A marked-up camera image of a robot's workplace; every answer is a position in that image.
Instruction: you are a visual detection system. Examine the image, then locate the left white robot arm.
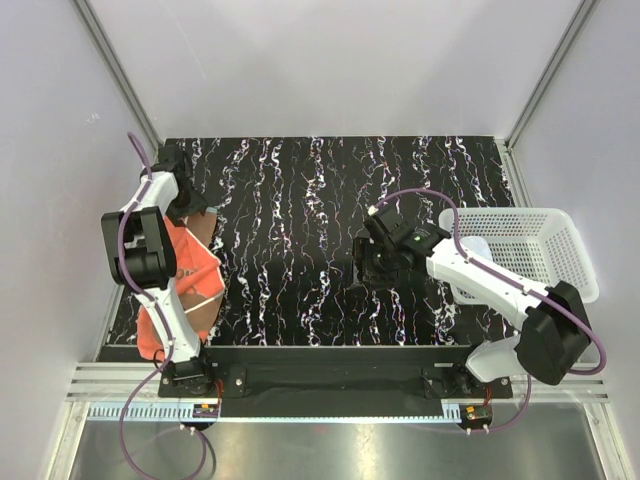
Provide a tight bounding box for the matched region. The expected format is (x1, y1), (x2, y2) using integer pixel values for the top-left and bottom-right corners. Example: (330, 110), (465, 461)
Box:
(101, 134), (207, 363)

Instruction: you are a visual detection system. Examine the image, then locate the white cable duct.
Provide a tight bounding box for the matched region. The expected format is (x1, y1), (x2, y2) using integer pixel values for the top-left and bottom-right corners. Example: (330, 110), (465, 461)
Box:
(89, 400), (466, 424)

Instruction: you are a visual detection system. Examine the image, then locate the white plastic basket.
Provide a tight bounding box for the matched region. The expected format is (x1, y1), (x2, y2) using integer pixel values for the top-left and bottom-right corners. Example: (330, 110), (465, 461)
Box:
(457, 207), (599, 304)

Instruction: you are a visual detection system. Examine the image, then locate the orange brown towel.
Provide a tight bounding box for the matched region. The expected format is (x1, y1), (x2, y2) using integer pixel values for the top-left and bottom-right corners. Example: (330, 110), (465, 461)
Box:
(165, 208), (225, 342)

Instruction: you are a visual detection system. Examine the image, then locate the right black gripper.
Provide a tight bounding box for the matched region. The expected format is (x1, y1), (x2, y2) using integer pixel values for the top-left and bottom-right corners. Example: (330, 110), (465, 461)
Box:
(346, 237), (399, 292)

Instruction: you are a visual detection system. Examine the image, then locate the white towel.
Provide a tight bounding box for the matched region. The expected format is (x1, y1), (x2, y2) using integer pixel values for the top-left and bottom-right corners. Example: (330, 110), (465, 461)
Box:
(461, 236), (493, 261)

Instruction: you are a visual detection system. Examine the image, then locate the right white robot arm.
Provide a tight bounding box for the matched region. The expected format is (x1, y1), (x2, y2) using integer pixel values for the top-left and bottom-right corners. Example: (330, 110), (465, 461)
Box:
(352, 206), (596, 397)

